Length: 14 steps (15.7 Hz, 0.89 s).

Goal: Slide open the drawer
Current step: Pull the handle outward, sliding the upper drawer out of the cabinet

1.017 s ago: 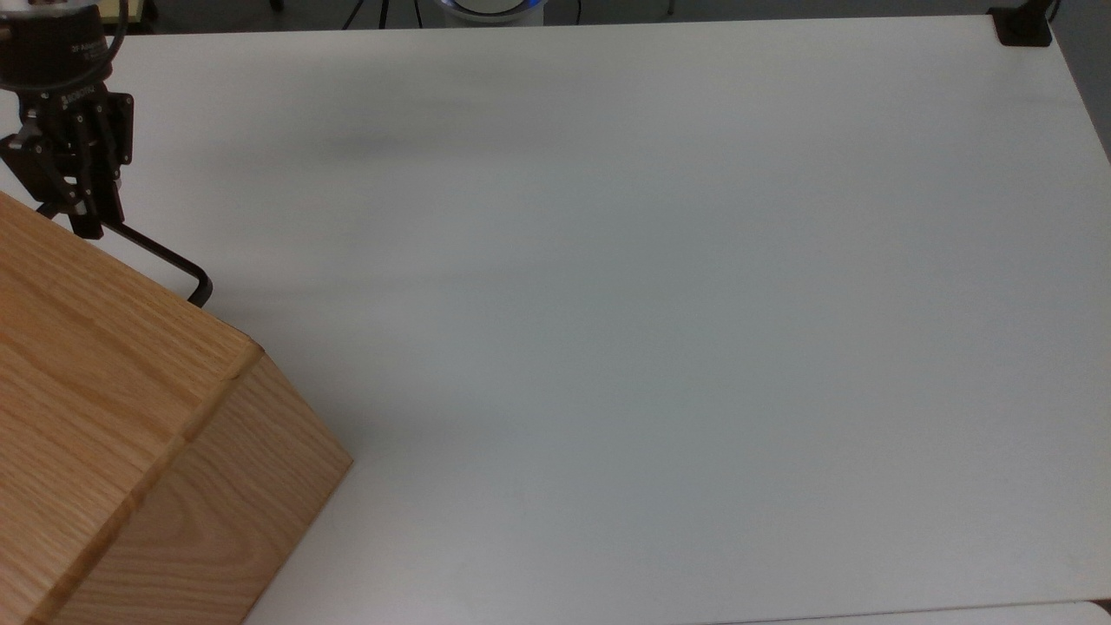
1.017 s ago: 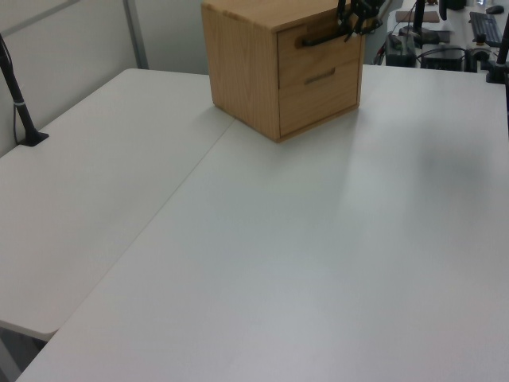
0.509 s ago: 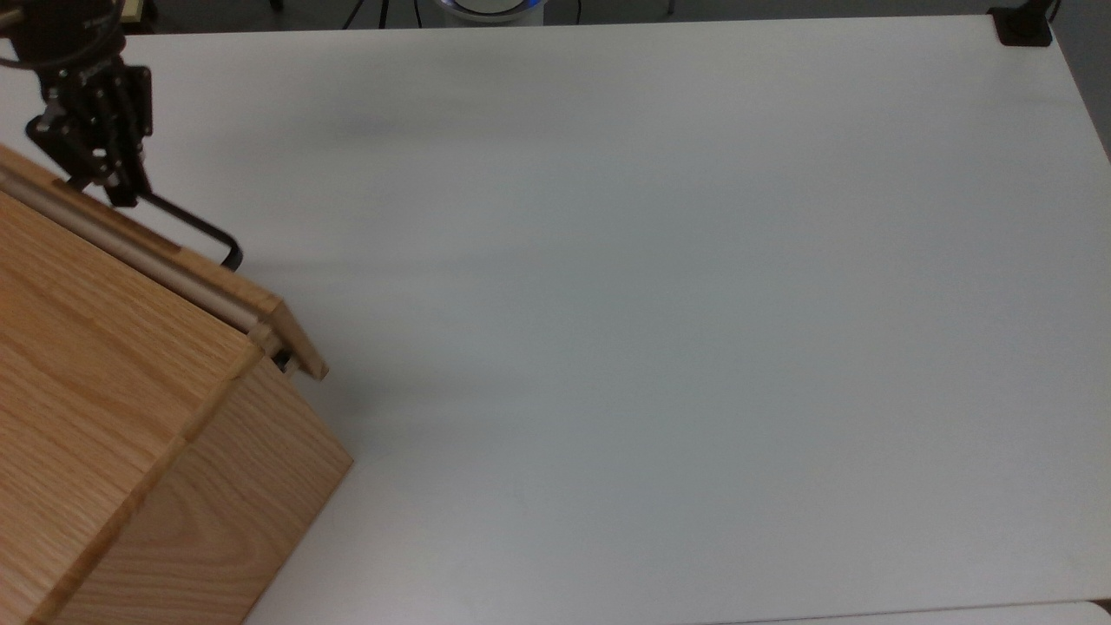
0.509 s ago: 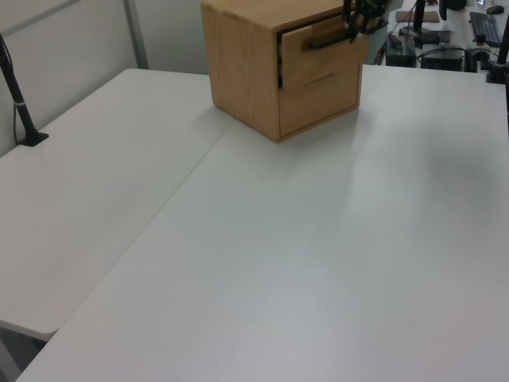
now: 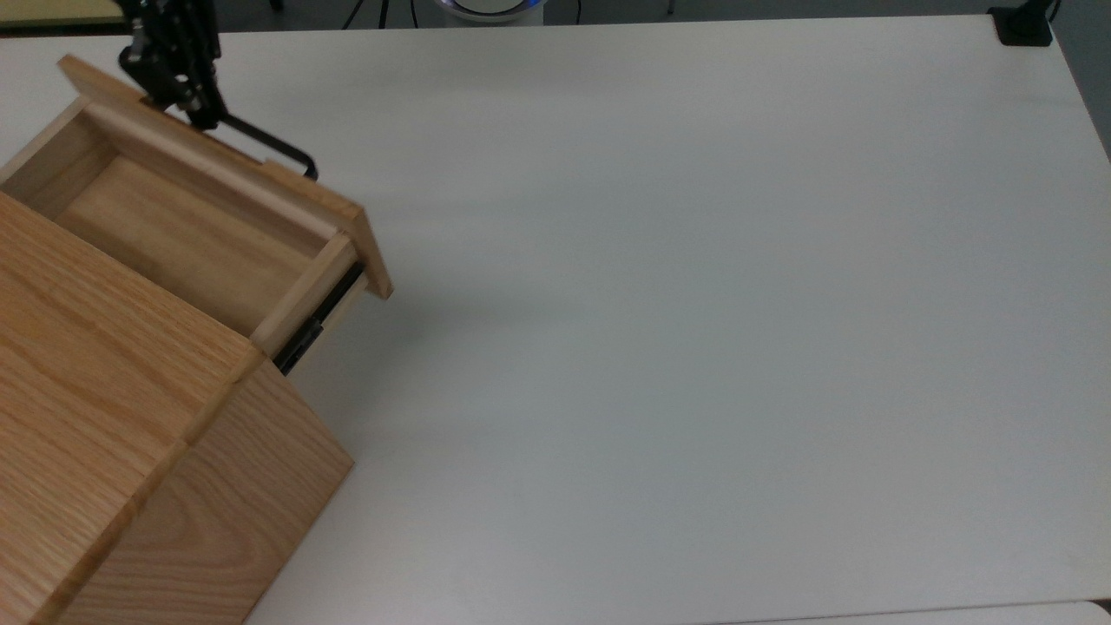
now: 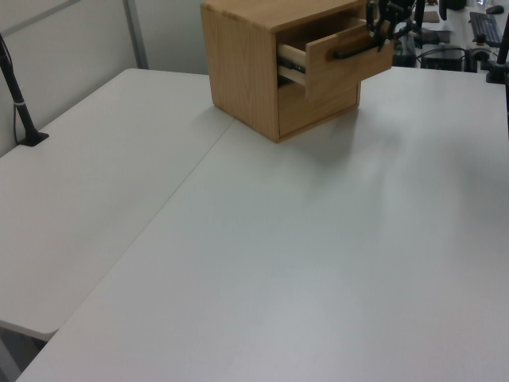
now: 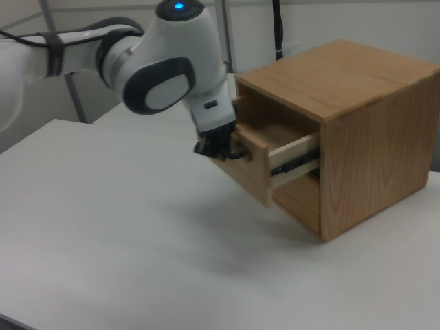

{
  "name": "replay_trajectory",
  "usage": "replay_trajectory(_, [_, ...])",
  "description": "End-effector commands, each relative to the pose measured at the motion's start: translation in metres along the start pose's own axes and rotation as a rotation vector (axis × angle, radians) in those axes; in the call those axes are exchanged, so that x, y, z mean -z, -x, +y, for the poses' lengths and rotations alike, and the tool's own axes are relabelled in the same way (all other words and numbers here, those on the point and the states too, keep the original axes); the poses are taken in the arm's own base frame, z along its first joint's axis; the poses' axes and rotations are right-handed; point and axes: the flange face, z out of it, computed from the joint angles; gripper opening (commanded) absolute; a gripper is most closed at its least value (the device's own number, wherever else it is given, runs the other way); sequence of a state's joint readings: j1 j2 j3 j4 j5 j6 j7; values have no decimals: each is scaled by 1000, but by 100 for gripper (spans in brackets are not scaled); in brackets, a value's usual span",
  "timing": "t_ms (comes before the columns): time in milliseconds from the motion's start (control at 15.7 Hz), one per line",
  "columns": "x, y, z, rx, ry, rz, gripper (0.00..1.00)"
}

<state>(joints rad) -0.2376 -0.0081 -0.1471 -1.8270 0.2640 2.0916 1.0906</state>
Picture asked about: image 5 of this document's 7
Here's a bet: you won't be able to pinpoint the yellow-green side table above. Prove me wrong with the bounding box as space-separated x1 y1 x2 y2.
0 0 131 29

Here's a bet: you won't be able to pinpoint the black table clamp mount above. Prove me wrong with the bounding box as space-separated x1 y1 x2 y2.
988 0 1062 48

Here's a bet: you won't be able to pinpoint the black stand legs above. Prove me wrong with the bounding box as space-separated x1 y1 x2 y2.
342 0 393 30

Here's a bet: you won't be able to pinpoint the wooden drawer with black handle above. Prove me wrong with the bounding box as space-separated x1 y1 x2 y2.
0 54 394 353

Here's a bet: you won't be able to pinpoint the black Franka gripper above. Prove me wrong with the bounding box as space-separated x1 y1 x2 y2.
118 0 230 131

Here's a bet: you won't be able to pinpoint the oak wood drawer cabinet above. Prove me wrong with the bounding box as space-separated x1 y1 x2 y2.
0 191 356 625

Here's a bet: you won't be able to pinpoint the black metal drawer slide rail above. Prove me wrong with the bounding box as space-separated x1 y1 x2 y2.
273 260 366 376

